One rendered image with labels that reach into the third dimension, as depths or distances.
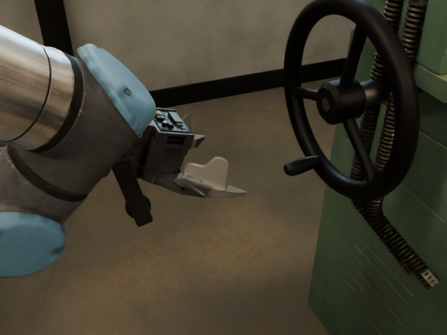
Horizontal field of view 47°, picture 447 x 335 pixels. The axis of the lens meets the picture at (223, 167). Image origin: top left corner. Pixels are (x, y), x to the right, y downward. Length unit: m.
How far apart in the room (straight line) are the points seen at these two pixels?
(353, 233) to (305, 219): 0.59
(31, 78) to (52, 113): 0.03
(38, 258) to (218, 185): 0.27
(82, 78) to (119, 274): 1.17
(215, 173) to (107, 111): 0.27
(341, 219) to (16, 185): 0.82
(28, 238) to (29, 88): 0.16
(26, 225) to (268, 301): 1.07
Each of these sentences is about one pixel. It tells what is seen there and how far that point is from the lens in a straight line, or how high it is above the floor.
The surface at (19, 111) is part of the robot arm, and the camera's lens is 0.41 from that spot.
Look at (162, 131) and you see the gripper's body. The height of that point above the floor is 0.81.
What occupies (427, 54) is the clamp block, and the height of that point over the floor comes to 0.89.
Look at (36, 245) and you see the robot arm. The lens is 0.52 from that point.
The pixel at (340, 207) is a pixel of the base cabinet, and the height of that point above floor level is 0.42.
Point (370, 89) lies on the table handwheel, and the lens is 0.75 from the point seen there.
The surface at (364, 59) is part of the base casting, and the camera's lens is 0.98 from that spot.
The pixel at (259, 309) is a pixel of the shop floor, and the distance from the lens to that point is 1.47.
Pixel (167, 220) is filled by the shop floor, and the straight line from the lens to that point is 1.71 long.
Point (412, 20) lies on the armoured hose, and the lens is 0.71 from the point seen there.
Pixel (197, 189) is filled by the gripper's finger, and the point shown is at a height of 0.73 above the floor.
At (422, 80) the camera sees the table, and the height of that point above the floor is 0.85.
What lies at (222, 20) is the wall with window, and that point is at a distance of 2.20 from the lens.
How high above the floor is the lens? 1.18
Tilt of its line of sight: 38 degrees down
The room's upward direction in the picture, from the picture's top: straight up
